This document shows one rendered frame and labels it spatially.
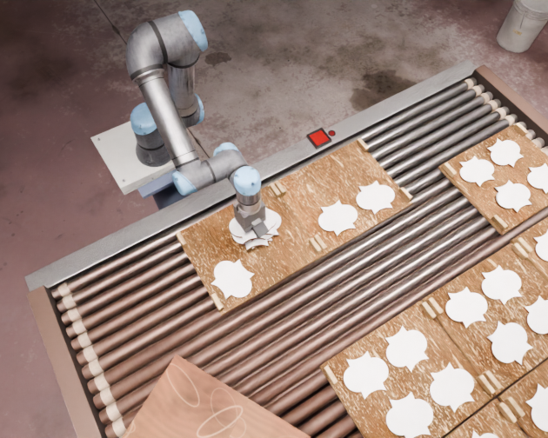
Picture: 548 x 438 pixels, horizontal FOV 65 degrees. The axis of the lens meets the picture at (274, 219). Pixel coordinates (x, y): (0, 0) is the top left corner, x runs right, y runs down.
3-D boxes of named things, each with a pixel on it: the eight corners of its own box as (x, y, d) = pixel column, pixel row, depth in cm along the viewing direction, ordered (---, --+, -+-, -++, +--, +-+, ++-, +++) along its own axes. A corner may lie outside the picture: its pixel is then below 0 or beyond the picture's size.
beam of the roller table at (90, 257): (31, 282, 155) (23, 276, 150) (463, 68, 207) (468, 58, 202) (39, 301, 152) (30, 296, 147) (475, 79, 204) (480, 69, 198)
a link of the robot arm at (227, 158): (201, 149, 129) (217, 176, 124) (234, 136, 132) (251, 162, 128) (203, 166, 135) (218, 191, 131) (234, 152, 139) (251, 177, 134)
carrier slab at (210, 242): (175, 235, 157) (174, 233, 156) (271, 185, 168) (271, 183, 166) (222, 316, 144) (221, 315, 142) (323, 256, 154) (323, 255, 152)
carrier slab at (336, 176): (271, 185, 168) (271, 182, 166) (357, 141, 178) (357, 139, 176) (323, 256, 154) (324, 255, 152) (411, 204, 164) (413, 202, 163)
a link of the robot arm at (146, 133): (130, 130, 167) (122, 106, 155) (163, 118, 171) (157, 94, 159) (143, 153, 162) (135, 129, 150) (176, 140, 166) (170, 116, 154)
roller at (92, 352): (79, 355, 142) (73, 352, 137) (506, 118, 190) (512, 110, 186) (84, 368, 140) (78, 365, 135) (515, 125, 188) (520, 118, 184)
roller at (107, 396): (96, 396, 136) (90, 394, 132) (532, 142, 184) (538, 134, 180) (102, 411, 134) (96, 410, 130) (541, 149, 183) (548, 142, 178)
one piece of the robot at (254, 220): (250, 226, 130) (252, 248, 145) (275, 210, 133) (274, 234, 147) (229, 197, 135) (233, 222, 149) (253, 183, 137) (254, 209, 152)
